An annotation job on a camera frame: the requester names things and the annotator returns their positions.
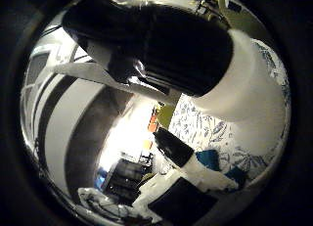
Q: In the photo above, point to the white spray bottle black head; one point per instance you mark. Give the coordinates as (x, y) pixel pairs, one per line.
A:
(182, 46)

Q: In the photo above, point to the blue cloth with white stripes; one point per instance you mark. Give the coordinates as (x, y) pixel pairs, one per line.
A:
(208, 159)

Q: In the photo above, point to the black shelf unit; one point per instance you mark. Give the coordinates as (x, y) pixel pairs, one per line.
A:
(127, 177)

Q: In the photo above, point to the blue floral white tablecloth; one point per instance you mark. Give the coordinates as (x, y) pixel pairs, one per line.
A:
(208, 128)

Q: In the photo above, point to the yellow-green chair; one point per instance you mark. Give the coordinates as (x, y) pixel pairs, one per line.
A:
(242, 22)
(166, 115)

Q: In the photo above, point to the orange wall panel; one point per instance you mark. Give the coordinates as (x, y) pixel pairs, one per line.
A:
(153, 121)
(147, 144)

